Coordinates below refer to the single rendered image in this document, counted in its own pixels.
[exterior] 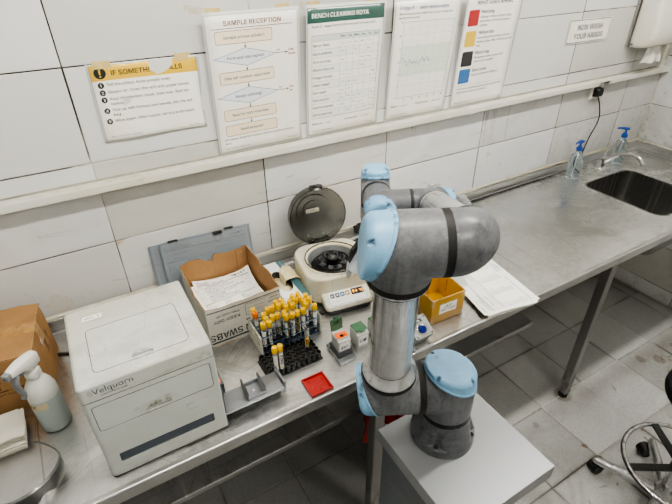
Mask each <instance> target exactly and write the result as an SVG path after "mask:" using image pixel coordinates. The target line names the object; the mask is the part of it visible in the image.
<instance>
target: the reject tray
mask: <svg viewBox="0 0 672 504"><path fill-rule="evenodd" d="M301 382H302V384H303V385H304V387H305V388H306V390H307V391H308V393H309V394H310V396H311V397H312V398H314V397H316V396H318V395H321V394H323V393H325V392H327V391H329V390H331V389H333V388H334V386H333V385H332V384H331V382H330V381H329V380H328V378H327V377H326V376H325V374H324V373H323V371H320V372H318V373H316V374H313V375H311V376H309V377H307V378H304V379H302V380H301Z"/></svg>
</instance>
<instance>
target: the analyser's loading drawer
mask: <svg viewBox="0 0 672 504"><path fill-rule="evenodd" d="M256 376H257V378H254V379H252V380H250V381H247V382H245V383H243V381H242V379H240V383H241V386H239V387H237V388H234V389H232V390H230V391H227V392H225V393H224V397H223V398H224V403H225V408H226V413H227V415H228V414H230V413H232V412H234V411H237V410H239V409H241V408H243V407H246V406H248V405H250V404H252V403H255V402H257V401H259V400H261V399H264V398H266V397H268V396H270V395H273V394H275V393H277V392H279V391H282V390H283V391H284V392H287V390H286V381H285V380H284V378H283V377H282V375H281V373H280V372H279V370H278V369H277V367H276V366H274V372H272V373H270V374H267V375H265V376H263V377H260V375H259V373H258V372H256ZM252 389H255V391H253V390H252Z"/></svg>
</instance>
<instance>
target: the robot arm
mask: <svg viewBox="0 0 672 504"><path fill-rule="evenodd" d="M390 178H391V177H390V169H389V167H388V166H387V165H385V164H383V163H368V164H366V165H364V166H363V167H362V169H361V177H360V179H361V204H360V217H361V222H360V223H357V225H354V226H353V228H354V233H355V234H359V236H358V240H357V241H356V243H355V244H354V245H353V246H352V247H351V249H350V252H349V256H348V262H347V267H346V277H347V279H348V278H349V277H350V275H351V274H352V273H353V274H355V275H357V274H358V276H359V278H360V279H361V280H365V281H366V283H367V285H368V287H369V288H370V290H371V291H372V292H373V300H372V322H371V344H370V353H369V354H368V355H367V356H366V357H365V359H364V362H361V363H357V364H356V367H355V372H356V385H357V392H358V400H359V406H360V410H361V412H362V413H363V414H364V415H366V416H376V417H380V416H390V415H412V419H411V426H410V431H411V436H412V438H413V440H414V442H415V444H416V445H417V446H418V447H419V448H420V449H421V450H422V451H423V452H425V453H426V454H428V455H430V456H432V457H434V458H438V459H443V460H451V459H456V458H459V457H462V456H463V455H465V454H466V453H467V452H468V451H469V450H470V449H471V447H472V444H473V441H474V436H475V429H474V424H473V421H472V417H471V411H472V406H473V401H474V397H475V393H476V391H477V378H478V376H477V371H476V368H475V366H474V365H473V363H472V362H471V361H470V360H469V359H468V358H467V357H464V356H463V355H462V354H461V353H459V352H456V351H453V350H449V349H437V350H434V351H432V352H431V353H429V354H428V355H427V356H426V358H425V360H421V361H414V360H413V358H412V351H413V343H414V336H415V329H416V322H417V315H418V308H419V301H420V297H421V296H422V295H424V294H425V293H426V292H427V291H428V289H429V288H430V285H431V281H432V278H450V277H461V276H465V275H469V274H471V273H473V272H476V271H478V270H479V269H481V268H482V267H484V266H485V265H486V264H487V263H488V262H489V261H490V260H491V259H492V258H493V257H494V255H495V253H496V252H497V250H498V247H499V244H500V235H501V234H500V228H499V225H498V223H497V221H496V219H495V218H494V217H493V216H492V215H491V214H490V213H489V212H487V211H486V210H484V209H482V208H481V207H478V206H475V205H464V204H462V203H460V202H459V201H457V200H456V194H455V192H454V190H453V189H452V188H443V187H436V188H411V189H391V188H390Z"/></svg>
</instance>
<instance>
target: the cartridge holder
mask: <svg viewBox="0 0 672 504"><path fill-rule="evenodd" d="M326 347H327V349H328V350H329V351H330V353H331V354H332V355H333V357H334V358H335V359H336V360H337V362H338V363H339V364H340V366H342V365H344V364H346V363H349V362H351V361H353V360H356V355H355V354H354V353H353V347H352V346H351V347H350V348H348V349H346V350H343V351H341V352H338V350H337V349H336V348H335V347H334V345H333V344H332V341H331V342H329V343H328V344H326Z"/></svg>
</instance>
